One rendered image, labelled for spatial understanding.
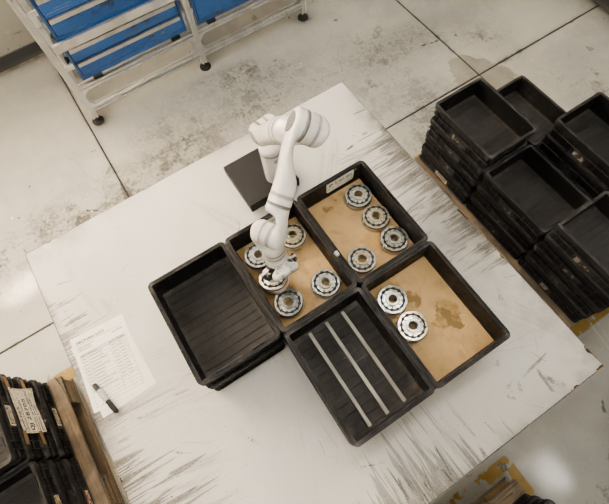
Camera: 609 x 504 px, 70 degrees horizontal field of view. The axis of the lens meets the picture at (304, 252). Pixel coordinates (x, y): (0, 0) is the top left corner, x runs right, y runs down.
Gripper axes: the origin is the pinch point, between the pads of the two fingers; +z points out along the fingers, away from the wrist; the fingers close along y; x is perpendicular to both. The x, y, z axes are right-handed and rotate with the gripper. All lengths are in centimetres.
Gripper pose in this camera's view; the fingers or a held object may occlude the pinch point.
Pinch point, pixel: (281, 274)
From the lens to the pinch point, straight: 153.3
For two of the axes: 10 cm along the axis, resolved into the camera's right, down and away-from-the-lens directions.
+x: 5.3, 7.6, -3.9
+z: 0.7, 4.1, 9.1
